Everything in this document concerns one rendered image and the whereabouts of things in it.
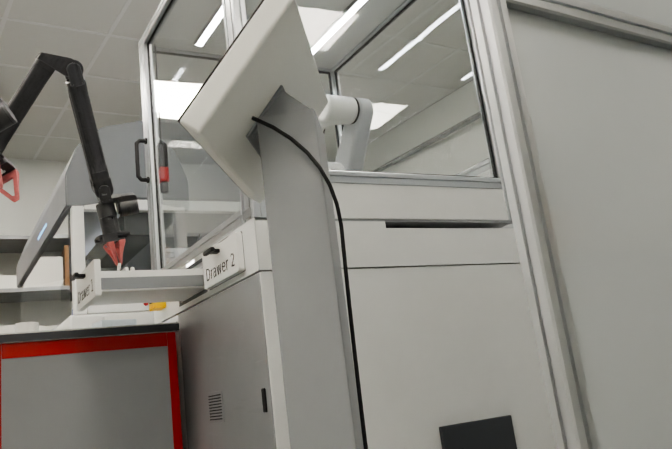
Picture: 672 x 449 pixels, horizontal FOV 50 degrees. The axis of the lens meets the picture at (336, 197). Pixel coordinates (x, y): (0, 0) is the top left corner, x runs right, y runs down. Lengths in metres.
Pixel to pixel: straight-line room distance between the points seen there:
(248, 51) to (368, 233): 0.92
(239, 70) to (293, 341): 0.51
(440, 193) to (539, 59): 1.18
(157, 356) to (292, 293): 1.17
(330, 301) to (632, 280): 0.53
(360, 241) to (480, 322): 0.47
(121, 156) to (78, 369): 1.23
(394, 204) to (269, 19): 0.98
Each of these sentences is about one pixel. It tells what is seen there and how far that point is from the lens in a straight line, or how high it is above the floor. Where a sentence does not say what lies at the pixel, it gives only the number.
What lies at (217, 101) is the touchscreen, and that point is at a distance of 1.32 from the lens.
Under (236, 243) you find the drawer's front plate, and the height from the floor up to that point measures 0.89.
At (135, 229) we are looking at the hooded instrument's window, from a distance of 3.31.
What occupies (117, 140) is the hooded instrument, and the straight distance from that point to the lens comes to 3.39.
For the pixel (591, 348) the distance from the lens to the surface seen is 1.08.
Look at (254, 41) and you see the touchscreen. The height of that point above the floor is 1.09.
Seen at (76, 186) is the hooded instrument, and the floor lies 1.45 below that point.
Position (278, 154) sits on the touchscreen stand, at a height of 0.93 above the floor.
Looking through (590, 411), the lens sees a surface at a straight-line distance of 1.03.
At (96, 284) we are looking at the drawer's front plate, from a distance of 2.22.
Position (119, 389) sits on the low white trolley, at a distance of 2.46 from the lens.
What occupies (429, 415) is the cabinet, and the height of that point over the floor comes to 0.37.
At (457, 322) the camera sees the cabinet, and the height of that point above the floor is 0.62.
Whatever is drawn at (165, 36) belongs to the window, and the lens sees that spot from 2.91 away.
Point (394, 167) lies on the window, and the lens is 2.26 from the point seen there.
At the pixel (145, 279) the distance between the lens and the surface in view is 2.27.
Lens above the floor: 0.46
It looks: 15 degrees up
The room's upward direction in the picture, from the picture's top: 7 degrees counter-clockwise
